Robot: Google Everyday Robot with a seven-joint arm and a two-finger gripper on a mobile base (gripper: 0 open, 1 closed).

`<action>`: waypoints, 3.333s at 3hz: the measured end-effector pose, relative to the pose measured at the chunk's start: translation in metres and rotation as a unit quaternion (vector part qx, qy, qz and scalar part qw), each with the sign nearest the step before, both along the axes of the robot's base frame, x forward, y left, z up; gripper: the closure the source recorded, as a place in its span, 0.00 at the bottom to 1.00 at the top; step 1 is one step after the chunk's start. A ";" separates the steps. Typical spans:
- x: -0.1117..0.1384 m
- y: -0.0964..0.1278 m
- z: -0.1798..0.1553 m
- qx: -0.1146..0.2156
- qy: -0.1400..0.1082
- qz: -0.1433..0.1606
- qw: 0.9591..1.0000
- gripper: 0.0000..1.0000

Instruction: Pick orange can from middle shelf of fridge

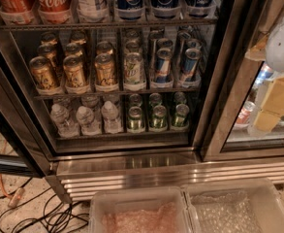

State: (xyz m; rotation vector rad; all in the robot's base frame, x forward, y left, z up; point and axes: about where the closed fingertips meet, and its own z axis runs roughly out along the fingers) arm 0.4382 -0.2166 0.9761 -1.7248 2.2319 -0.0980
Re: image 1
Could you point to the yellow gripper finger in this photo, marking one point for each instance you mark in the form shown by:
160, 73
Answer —
270, 97
261, 123

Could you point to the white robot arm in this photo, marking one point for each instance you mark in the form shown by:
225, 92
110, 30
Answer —
271, 50

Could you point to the fridge glass door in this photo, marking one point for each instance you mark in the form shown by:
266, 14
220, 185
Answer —
243, 112

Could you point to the right green can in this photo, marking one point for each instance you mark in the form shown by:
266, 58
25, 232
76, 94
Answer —
180, 116

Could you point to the right Red Bull can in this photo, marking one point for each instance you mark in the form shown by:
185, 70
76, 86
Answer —
188, 66

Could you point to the red bull can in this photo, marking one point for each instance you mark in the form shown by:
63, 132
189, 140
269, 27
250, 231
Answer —
162, 76
188, 66

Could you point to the middle green can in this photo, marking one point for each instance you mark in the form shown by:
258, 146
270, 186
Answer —
158, 118

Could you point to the left Red Bull can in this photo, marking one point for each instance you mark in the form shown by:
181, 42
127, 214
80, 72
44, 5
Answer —
162, 76

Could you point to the left green can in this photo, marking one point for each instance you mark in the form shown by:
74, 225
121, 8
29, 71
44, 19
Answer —
135, 122

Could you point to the green white soda can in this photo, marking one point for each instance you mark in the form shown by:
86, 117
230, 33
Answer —
134, 75

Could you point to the left Pepsi can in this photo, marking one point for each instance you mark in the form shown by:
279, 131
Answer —
129, 9

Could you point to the second row right orange can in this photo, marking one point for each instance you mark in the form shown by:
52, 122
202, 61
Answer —
104, 47

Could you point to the second row orange can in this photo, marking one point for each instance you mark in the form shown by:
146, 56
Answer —
104, 47
74, 49
49, 51

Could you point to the second row middle orange can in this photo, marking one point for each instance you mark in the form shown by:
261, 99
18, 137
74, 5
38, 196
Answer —
74, 49

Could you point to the white label can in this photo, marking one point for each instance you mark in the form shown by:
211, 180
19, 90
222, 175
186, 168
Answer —
93, 10

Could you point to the second row left orange can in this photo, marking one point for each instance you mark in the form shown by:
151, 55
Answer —
49, 51

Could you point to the right Coca-Cola can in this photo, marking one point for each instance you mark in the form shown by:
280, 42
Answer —
55, 11

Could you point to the coca-cola can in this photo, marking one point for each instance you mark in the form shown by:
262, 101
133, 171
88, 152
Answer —
17, 12
55, 11

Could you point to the left Coca-Cola can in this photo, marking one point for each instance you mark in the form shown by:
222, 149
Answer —
17, 12

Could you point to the right clear plastic bin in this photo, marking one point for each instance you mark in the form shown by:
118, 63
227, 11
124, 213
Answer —
245, 206

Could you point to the clear plastic bin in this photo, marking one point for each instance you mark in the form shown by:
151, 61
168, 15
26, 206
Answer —
245, 206
144, 210

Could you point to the left clear plastic bin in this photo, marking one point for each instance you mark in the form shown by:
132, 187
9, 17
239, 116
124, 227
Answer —
144, 210

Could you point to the right water bottle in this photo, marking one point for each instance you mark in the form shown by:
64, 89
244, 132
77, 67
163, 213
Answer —
111, 117

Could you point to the water bottle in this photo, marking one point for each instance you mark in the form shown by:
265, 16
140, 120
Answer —
111, 117
67, 127
88, 122

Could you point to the middle water bottle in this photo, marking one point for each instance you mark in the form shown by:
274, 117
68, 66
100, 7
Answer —
88, 122

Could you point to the left water bottle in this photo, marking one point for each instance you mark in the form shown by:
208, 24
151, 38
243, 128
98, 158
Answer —
67, 127

